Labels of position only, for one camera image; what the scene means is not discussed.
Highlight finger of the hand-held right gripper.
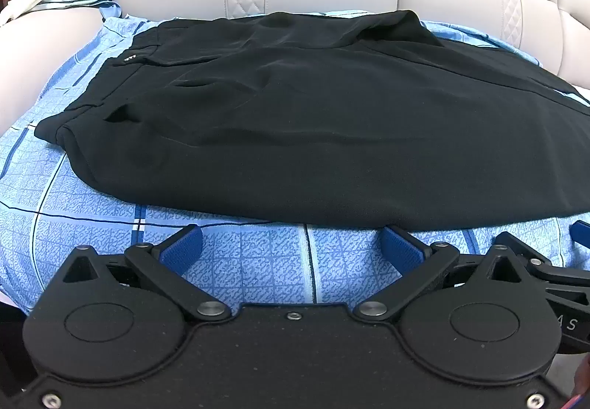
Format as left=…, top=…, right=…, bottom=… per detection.
left=495, top=231, right=590, bottom=300
left=570, top=220, right=590, bottom=249

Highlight black pants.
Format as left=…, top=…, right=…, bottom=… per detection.
left=34, top=10, right=590, bottom=230

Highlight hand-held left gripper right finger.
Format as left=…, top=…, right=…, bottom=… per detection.
left=354, top=226, right=527, bottom=322

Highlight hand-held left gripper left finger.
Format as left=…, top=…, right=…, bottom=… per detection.
left=62, top=225, right=232, bottom=321

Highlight blue checked bed sheet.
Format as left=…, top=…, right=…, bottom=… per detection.
left=0, top=6, right=590, bottom=313

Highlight white crumpled cloth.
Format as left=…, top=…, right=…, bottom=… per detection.
left=0, top=0, right=51, bottom=25

